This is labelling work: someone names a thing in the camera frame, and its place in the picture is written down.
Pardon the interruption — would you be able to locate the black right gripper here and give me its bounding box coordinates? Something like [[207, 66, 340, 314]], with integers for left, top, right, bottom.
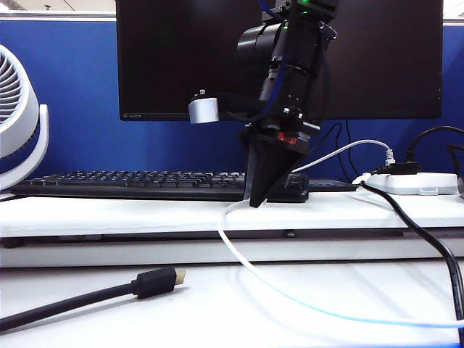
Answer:
[[241, 106, 323, 210]]

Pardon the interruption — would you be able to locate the white Type-C charging cable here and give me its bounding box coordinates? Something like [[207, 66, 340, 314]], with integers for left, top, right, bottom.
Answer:
[[217, 197, 464, 330]]

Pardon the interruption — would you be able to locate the black mat with blue print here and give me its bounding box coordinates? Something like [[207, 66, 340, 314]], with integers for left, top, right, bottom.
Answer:
[[310, 178, 359, 193]]

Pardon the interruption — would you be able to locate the black full-size keyboard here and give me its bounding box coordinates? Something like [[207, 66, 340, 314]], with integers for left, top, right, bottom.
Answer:
[[9, 170, 310, 204]]

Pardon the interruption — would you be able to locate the white desk riser shelf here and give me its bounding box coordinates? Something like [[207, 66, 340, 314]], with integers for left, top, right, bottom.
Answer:
[[0, 191, 464, 269]]

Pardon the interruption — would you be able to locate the black ASUS computer monitor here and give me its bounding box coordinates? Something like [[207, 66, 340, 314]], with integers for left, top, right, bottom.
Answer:
[[116, 0, 445, 123]]

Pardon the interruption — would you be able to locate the white power strip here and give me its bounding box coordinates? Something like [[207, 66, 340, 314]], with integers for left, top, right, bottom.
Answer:
[[353, 173, 460, 197]]

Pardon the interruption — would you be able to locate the blue office partition panel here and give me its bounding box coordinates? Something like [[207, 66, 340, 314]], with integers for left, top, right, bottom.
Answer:
[[0, 14, 464, 189]]

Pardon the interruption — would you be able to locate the white desk fan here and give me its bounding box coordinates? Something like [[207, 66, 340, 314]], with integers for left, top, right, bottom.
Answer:
[[0, 43, 51, 192]]

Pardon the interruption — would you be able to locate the thin black monitor cable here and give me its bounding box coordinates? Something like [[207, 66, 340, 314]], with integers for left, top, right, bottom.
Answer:
[[307, 122, 344, 160], [345, 120, 360, 178]]

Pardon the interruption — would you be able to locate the white cable with white plug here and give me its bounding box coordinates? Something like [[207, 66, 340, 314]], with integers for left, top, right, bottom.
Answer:
[[289, 140, 396, 175]]

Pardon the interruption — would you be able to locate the black plug with black cable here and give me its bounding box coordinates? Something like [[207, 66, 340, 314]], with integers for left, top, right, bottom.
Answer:
[[376, 125, 464, 177]]

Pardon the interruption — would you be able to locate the black HDMI cable gold plug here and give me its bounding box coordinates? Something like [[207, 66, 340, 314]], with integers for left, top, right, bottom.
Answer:
[[0, 266, 188, 334]]

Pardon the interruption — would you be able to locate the thin black cable with plug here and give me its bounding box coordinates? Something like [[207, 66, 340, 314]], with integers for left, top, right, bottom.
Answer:
[[447, 144, 464, 182]]

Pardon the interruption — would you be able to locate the thick black power cable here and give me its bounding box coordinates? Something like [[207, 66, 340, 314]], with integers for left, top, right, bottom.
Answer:
[[360, 181, 464, 348]]

